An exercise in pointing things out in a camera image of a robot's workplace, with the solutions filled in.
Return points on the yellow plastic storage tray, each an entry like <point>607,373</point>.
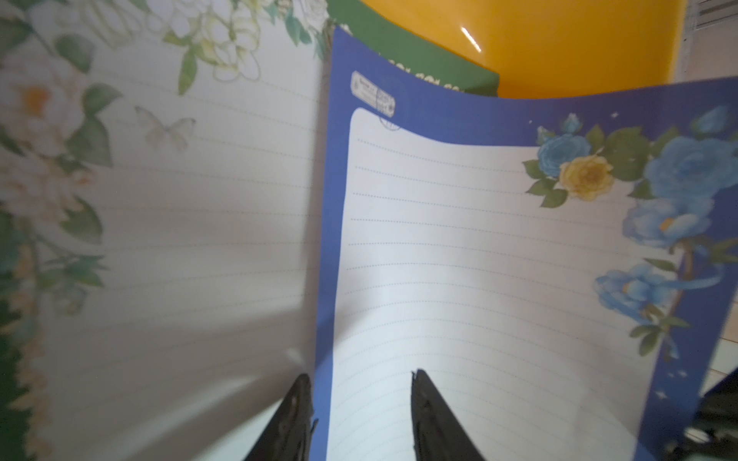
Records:
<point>548,48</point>

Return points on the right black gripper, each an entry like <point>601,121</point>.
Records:
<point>713,432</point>

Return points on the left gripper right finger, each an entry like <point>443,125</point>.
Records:
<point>437,434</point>

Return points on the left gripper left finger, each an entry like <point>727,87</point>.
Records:
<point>288,435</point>

